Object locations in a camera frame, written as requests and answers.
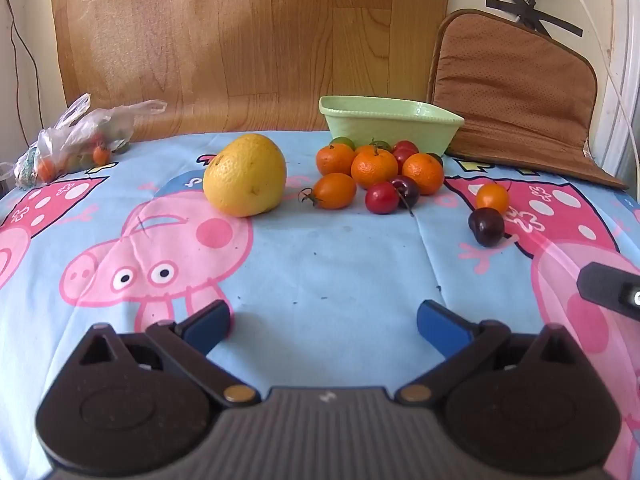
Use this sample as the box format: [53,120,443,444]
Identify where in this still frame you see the red cherry tomato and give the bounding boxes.
[391,140,420,175]
[365,182,400,215]

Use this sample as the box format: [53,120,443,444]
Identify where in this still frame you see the wood pattern sheet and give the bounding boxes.
[51,0,453,142]

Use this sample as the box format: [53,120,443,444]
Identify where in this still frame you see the orange cherry tomato with stem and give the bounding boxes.
[298,172,358,210]

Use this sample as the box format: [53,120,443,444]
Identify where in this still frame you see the cartoon pig printed blanket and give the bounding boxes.
[0,130,640,480]

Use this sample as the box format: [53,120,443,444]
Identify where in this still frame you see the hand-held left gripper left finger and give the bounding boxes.
[65,300,262,407]

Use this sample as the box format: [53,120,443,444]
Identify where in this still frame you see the brown padded cushion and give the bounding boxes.
[426,8,630,191]

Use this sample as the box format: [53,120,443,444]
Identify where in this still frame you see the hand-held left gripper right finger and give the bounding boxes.
[394,300,592,407]

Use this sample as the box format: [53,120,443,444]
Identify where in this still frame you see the orange mandarin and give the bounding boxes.
[316,143,357,177]
[351,146,399,191]
[402,152,445,196]

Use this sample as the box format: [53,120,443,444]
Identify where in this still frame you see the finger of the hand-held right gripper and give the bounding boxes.
[576,262,640,322]

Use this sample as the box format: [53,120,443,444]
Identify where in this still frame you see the white cable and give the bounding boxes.
[569,0,640,166]

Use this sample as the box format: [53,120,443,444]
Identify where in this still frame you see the large yellow pomelo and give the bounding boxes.
[202,134,288,218]

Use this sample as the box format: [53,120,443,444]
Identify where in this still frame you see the thin black cable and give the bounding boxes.
[4,0,43,142]

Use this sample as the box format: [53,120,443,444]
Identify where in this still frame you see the black tape strips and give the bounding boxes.
[485,0,584,38]

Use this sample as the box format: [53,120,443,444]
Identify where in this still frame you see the white framed glass door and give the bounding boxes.
[595,0,640,183]

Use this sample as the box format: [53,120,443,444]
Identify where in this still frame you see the light green rectangular bowl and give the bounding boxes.
[318,95,466,157]

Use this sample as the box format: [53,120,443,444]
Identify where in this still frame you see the clear plastic bag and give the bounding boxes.
[0,93,168,191]

